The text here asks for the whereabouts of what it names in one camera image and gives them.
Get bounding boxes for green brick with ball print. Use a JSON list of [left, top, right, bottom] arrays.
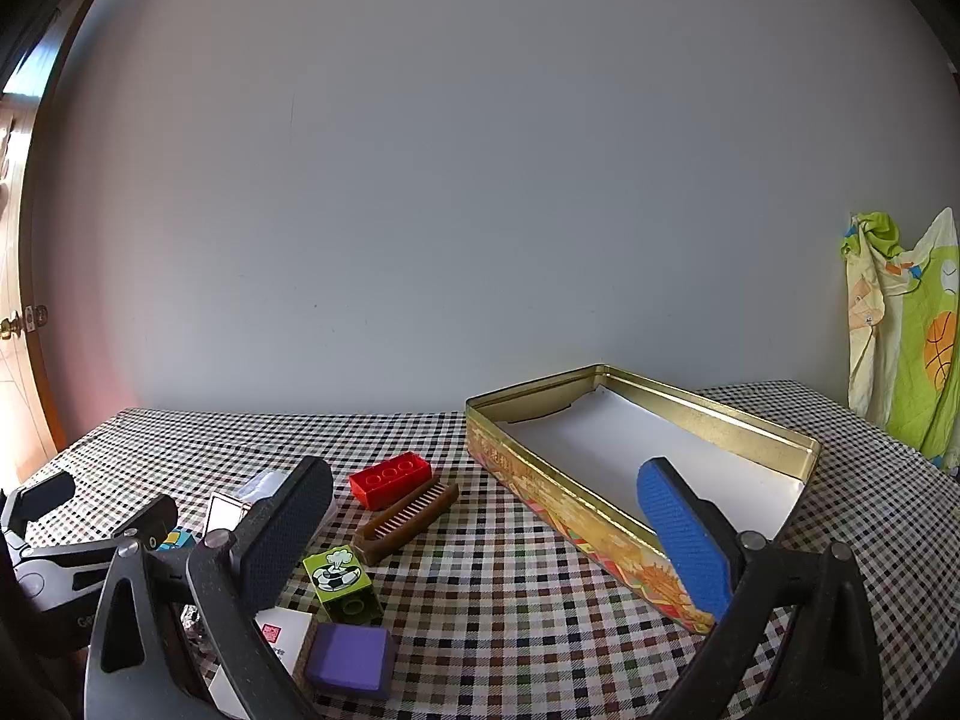
[[302, 544, 382, 625]]

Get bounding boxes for crumpled foil piece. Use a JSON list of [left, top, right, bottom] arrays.
[[182, 606, 215, 650]]

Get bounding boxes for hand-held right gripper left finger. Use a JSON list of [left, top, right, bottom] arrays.
[[85, 456, 335, 720]]

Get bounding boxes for gold tin box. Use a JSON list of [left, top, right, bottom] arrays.
[[465, 364, 822, 635]]

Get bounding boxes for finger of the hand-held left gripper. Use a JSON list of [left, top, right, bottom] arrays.
[[0, 471, 76, 541], [22, 495, 179, 567]]

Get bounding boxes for checkered tablecloth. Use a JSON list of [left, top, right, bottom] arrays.
[[15, 381, 960, 720]]

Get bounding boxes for brass door knob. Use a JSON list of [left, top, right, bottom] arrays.
[[0, 304, 48, 343]]

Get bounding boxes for wooden door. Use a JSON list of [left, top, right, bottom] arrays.
[[0, 0, 107, 485]]

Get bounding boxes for red toy brick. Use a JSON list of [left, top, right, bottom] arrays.
[[349, 452, 434, 509]]

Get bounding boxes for green and yellow printed cloth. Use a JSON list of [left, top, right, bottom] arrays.
[[840, 208, 960, 467]]

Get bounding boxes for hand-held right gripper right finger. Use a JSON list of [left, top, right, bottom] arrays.
[[636, 456, 884, 720]]

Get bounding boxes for purple block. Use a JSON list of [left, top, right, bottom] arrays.
[[306, 622, 397, 700]]

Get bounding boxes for white box with red stamp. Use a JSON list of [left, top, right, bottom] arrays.
[[210, 604, 317, 713]]

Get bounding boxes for brown wooden comb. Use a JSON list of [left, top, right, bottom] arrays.
[[352, 481, 460, 565]]

